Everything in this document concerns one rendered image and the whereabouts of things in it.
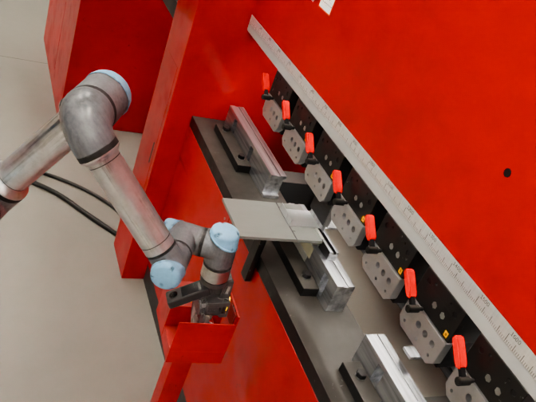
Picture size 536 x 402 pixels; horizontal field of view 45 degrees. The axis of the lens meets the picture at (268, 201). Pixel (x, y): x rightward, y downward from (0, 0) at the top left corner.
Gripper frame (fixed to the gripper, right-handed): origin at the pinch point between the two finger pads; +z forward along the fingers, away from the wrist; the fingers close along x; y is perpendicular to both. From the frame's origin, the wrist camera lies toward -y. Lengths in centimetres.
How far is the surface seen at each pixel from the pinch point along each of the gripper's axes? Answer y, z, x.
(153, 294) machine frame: 11, 68, 87
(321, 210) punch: 37, -29, 19
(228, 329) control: 8.0, -5.7, -5.0
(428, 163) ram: 39, -67, -15
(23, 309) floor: -43, 70, 81
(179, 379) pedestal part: 0.5, 22.3, 2.0
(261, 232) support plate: 17.2, -25.4, 12.3
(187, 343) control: -2.4, -0.6, -5.0
